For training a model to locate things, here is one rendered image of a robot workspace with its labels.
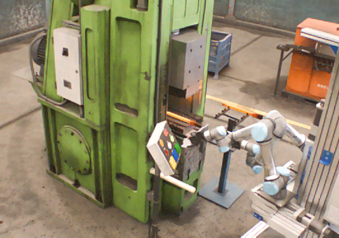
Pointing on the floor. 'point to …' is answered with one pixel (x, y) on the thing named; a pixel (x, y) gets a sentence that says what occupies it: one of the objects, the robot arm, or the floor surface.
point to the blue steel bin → (219, 51)
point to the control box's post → (156, 200)
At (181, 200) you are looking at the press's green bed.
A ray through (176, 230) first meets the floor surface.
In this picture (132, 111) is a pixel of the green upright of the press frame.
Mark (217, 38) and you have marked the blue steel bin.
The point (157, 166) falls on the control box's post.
